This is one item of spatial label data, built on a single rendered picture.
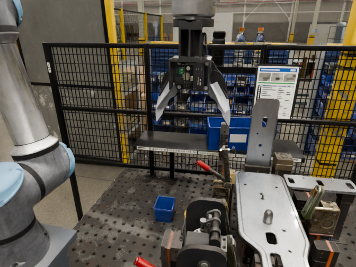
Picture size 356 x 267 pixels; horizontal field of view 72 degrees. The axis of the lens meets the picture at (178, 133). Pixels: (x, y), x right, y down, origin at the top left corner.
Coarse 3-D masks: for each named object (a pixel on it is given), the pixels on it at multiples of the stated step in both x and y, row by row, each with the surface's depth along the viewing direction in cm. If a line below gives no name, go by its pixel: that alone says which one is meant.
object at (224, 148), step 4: (224, 148) 91; (228, 148) 92; (232, 148) 91; (220, 152) 93; (224, 152) 91; (228, 152) 92; (232, 152) 91; (224, 156) 92; (228, 156) 95; (224, 160) 92; (228, 160) 92; (224, 164) 93; (228, 164) 93; (224, 168) 94; (228, 168) 94; (224, 172) 95; (228, 172) 94; (228, 176) 95; (228, 180) 96
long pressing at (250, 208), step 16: (240, 176) 113; (256, 176) 113; (272, 176) 113; (240, 192) 102; (256, 192) 102; (272, 192) 102; (288, 192) 102; (240, 208) 92; (256, 208) 93; (272, 208) 93; (288, 208) 93; (240, 224) 85; (256, 224) 85; (272, 224) 85; (288, 224) 85; (256, 240) 79; (288, 240) 79; (304, 240) 79; (288, 256) 73; (304, 256) 74
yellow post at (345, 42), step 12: (348, 24) 126; (348, 36) 125; (348, 60) 125; (336, 72) 135; (336, 84) 134; (348, 84) 130; (348, 96) 132; (336, 108) 135; (348, 108) 134; (348, 120) 137; (324, 132) 145; (336, 132) 140; (336, 144) 143; (324, 156) 147; (336, 156) 146; (312, 168) 160; (324, 168) 150
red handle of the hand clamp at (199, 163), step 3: (198, 162) 96; (201, 162) 96; (198, 165) 96; (201, 165) 96; (204, 165) 96; (207, 165) 97; (204, 168) 96; (207, 168) 96; (210, 168) 97; (207, 171) 97; (210, 171) 96; (213, 171) 97; (213, 174) 97; (216, 174) 97; (219, 174) 97; (219, 177) 97; (222, 177) 97; (222, 180) 97
